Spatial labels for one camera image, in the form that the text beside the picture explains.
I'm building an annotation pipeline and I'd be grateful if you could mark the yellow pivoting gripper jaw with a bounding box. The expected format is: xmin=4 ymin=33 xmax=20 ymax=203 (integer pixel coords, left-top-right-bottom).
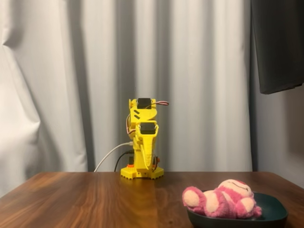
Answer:
xmin=136 ymin=125 xmax=159 ymax=171

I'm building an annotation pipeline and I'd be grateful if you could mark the yellow gripper body with servo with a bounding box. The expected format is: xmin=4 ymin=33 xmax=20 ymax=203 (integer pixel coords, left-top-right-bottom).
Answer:
xmin=129 ymin=108 xmax=159 ymax=134

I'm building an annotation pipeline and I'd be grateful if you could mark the yellow static gripper jaw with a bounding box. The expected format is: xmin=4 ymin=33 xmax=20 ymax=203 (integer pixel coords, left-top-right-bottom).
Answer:
xmin=135 ymin=137 xmax=148 ymax=170

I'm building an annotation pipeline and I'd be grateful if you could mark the pink strawberry bear plush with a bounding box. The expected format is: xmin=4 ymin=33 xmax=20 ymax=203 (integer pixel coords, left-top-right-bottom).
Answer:
xmin=182 ymin=179 xmax=263 ymax=219

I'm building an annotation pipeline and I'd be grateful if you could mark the white curtain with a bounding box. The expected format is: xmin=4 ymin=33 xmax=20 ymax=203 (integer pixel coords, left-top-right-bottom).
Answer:
xmin=0 ymin=0 xmax=261 ymax=198

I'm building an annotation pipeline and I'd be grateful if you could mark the dark green plate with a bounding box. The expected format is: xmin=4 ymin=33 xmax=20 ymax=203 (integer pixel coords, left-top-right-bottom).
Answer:
xmin=186 ymin=190 xmax=289 ymax=228

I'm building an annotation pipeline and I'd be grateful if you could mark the black monitor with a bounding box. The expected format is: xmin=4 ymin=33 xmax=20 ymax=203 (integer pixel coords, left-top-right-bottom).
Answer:
xmin=250 ymin=0 xmax=304 ymax=95

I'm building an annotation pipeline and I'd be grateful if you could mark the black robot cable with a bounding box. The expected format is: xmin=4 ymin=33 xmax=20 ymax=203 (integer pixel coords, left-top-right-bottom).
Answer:
xmin=114 ymin=149 xmax=133 ymax=172

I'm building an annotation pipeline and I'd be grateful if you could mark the white power cable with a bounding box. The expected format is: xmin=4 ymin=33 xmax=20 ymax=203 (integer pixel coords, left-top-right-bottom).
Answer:
xmin=94 ymin=142 xmax=133 ymax=173

